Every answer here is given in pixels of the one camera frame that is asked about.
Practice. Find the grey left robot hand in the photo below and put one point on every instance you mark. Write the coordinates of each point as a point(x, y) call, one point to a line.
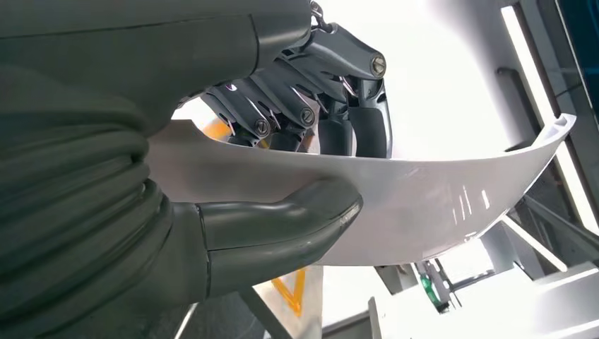
point(140, 51)

